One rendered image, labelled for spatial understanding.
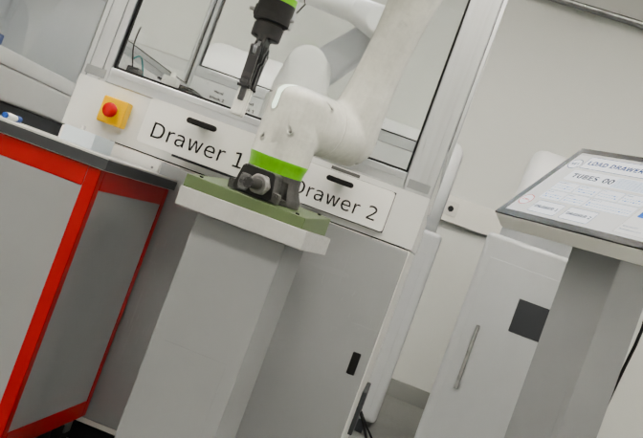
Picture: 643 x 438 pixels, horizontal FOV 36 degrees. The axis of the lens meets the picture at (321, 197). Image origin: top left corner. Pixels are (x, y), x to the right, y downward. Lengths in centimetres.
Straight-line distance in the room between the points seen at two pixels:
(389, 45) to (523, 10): 384
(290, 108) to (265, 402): 92
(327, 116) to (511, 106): 382
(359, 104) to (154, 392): 75
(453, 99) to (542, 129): 320
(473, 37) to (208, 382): 119
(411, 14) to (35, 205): 90
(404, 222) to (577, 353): 60
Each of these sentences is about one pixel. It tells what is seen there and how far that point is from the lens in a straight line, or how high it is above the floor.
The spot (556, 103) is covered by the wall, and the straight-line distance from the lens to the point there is 588.
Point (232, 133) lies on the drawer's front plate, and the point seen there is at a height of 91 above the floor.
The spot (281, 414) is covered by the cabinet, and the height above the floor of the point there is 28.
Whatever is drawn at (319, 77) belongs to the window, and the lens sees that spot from 271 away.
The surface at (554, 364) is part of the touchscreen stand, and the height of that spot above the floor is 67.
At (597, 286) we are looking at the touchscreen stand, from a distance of 234.
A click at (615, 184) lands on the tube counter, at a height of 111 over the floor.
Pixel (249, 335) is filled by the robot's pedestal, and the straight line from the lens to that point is 204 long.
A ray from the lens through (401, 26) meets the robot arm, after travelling 219.
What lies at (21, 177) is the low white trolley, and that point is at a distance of 223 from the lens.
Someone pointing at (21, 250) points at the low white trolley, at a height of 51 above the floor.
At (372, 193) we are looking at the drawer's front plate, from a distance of 263.
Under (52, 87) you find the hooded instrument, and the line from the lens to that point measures 356.
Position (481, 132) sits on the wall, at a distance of 585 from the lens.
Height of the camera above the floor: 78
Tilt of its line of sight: 2 degrees up
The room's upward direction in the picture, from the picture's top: 20 degrees clockwise
